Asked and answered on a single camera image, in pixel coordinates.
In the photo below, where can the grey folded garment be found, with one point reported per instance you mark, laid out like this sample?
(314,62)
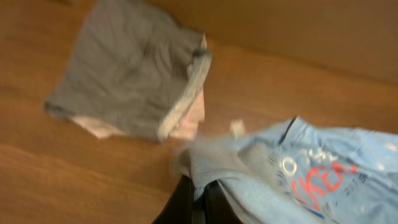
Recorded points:
(133,68)

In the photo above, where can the light blue printed t-shirt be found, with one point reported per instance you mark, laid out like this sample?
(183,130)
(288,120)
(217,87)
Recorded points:
(293,172)

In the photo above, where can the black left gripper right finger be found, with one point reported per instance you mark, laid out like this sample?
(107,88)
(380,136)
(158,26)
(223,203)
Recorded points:
(217,208)

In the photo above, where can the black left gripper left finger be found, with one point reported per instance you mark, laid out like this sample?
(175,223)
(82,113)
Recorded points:
(178,209)

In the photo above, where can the beige folded garment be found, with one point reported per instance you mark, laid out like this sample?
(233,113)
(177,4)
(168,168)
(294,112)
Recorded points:
(183,120)

